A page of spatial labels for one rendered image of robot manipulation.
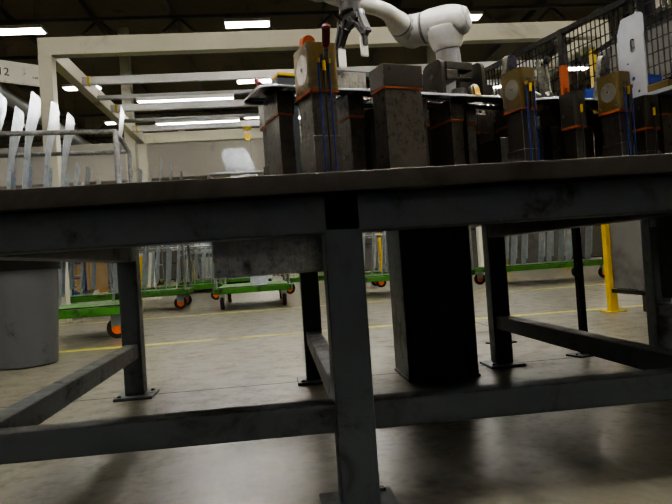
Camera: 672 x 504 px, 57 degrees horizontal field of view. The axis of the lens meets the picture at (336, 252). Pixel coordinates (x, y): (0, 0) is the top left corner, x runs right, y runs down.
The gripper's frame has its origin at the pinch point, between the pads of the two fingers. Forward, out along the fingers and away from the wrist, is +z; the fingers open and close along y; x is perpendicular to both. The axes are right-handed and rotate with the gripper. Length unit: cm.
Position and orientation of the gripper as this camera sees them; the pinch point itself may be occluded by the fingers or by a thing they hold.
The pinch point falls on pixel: (353, 59)
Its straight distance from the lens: 228.3
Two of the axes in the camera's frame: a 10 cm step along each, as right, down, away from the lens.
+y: 5.4, -0.5, -8.4
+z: 0.7, 10.0, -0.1
